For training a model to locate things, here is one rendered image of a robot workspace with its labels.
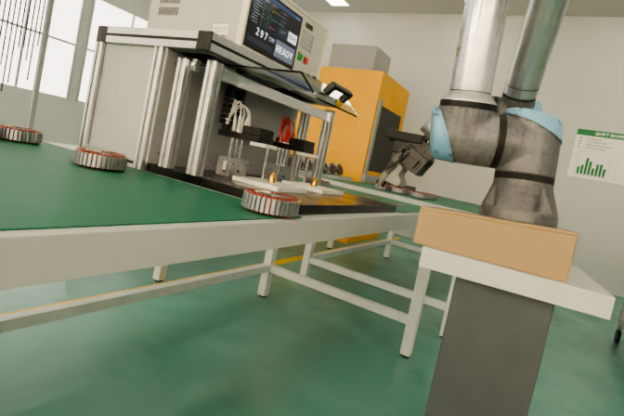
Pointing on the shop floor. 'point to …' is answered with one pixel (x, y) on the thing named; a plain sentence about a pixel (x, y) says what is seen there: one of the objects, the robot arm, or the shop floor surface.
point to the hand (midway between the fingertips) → (381, 181)
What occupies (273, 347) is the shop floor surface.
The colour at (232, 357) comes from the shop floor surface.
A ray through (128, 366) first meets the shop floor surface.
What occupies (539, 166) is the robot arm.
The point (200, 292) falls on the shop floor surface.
